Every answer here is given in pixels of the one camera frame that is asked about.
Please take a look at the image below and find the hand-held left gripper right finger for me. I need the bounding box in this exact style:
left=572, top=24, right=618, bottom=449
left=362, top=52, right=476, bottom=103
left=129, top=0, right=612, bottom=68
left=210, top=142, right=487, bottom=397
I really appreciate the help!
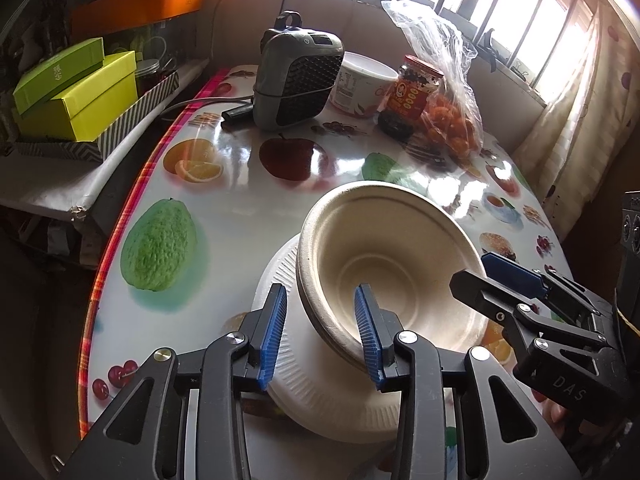
left=354, top=284, right=568, bottom=480

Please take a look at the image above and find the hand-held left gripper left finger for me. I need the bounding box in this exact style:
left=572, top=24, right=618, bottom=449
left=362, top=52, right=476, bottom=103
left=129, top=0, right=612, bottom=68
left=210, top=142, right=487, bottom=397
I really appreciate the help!
left=60, top=283, right=288, bottom=480

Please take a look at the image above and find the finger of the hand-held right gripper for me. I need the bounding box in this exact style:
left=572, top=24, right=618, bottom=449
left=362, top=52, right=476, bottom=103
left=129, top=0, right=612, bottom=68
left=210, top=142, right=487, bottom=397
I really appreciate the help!
left=481, top=252, right=616, bottom=333
left=449, top=270, right=608, bottom=361

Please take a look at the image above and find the person's right hand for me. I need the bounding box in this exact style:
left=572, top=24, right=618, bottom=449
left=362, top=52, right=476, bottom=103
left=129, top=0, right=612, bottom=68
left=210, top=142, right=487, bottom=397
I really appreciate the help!
left=542, top=399, right=568, bottom=428

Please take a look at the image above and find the fruit printed table cover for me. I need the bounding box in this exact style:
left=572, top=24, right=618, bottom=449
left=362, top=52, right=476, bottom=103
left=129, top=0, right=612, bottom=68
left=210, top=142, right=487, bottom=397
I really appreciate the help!
left=82, top=65, right=571, bottom=480

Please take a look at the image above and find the patterned beige curtain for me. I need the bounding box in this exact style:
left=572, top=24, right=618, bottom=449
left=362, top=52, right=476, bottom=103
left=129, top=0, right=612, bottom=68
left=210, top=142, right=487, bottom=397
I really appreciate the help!
left=510, top=2, right=640, bottom=242

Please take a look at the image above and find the clear plastic bag of oranges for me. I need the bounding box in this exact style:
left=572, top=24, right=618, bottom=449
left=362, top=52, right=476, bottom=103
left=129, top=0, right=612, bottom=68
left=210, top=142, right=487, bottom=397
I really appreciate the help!
left=381, top=0, right=486, bottom=162

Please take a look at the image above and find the red label sauce jar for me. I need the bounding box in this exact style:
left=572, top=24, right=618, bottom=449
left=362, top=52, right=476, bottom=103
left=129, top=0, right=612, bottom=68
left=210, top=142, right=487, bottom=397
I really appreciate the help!
left=377, top=55, right=445, bottom=141

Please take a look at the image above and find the white round tub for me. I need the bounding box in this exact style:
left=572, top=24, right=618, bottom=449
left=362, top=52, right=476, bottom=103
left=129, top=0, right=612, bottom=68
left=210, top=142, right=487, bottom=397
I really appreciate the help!
left=327, top=52, right=399, bottom=117

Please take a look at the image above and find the grey striped box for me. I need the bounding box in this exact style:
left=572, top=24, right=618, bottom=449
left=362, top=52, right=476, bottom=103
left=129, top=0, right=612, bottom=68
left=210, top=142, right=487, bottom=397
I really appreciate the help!
left=12, top=70, right=180, bottom=164

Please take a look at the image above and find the grey portable fan heater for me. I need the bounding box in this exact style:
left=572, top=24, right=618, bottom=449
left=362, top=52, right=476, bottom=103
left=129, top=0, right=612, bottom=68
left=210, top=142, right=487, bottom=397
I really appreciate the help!
left=252, top=10, right=347, bottom=131

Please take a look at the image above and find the white side shelf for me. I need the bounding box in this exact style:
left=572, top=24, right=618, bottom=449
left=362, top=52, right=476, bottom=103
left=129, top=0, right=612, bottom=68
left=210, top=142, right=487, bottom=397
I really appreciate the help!
left=0, top=57, right=211, bottom=222

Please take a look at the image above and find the glass jar with metal lid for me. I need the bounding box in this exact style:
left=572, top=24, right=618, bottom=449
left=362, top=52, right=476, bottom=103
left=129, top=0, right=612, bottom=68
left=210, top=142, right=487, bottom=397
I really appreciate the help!
left=135, top=59, right=168, bottom=95

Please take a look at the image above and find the large yellow-green box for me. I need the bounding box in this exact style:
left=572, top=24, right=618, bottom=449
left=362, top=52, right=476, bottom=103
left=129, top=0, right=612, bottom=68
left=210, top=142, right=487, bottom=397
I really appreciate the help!
left=20, top=51, right=138, bottom=142

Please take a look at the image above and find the slim green box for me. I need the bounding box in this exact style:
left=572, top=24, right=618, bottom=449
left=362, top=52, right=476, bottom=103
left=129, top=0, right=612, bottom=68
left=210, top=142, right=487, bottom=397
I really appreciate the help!
left=12, top=37, right=106, bottom=116

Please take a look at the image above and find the orange box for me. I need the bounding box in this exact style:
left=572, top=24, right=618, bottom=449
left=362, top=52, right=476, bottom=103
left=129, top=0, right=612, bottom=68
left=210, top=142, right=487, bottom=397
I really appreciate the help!
left=70, top=0, right=207, bottom=39

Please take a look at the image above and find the heater power cable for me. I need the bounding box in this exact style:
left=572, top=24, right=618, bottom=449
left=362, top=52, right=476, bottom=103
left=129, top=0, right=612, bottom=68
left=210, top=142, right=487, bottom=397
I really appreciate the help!
left=160, top=94, right=257, bottom=127

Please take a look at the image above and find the black window handle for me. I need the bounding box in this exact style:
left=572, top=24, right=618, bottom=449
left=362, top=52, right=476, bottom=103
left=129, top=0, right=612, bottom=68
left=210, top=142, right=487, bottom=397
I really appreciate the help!
left=477, top=30, right=502, bottom=74

